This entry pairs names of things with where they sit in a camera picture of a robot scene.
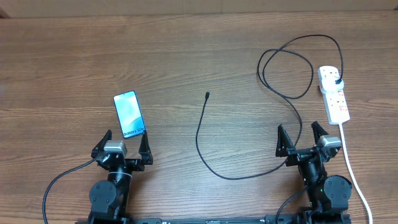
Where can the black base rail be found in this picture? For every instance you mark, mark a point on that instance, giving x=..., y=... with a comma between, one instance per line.
x=268, y=219

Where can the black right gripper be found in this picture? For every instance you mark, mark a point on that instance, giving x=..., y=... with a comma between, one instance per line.
x=284, y=149

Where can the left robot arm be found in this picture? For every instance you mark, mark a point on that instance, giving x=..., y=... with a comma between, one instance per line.
x=109, y=197

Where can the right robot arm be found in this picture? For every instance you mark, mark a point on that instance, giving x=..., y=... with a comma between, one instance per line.
x=328, y=194

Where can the Galaxy S24+ smartphone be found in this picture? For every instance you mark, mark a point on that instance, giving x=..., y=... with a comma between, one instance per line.
x=129, y=114

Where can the white power strip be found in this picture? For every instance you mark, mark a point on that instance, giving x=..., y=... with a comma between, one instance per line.
x=335, y=103

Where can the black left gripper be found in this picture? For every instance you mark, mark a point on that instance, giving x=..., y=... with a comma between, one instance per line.
x=138, y=165

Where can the white charger plug adapter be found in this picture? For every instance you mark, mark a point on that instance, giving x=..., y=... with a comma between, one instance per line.
x=329, y=85

